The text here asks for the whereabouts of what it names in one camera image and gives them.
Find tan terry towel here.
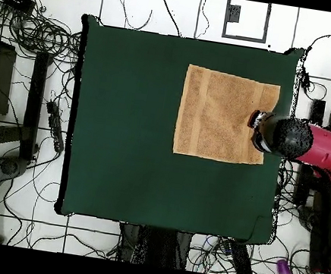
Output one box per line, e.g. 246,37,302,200
171,62,283,169

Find dark flat panel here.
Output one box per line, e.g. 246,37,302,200
0,39,19,117

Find black upright bar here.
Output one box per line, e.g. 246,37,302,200
307,98,327,126

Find dark green tablecloth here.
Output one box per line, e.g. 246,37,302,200
52,13,306,248

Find black keyboard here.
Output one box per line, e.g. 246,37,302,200
218,237,257,274

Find small purple object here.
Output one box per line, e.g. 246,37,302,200
274,257,294,274

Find black power strip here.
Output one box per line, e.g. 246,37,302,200
39,99,71,155

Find gray tripod base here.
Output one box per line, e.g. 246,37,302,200
0,153,31,183

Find gray square frame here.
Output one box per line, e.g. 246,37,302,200
221,0,273,45

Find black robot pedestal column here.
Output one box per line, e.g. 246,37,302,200
115,222,193,272

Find black stand frame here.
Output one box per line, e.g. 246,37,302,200
0,19,58,165

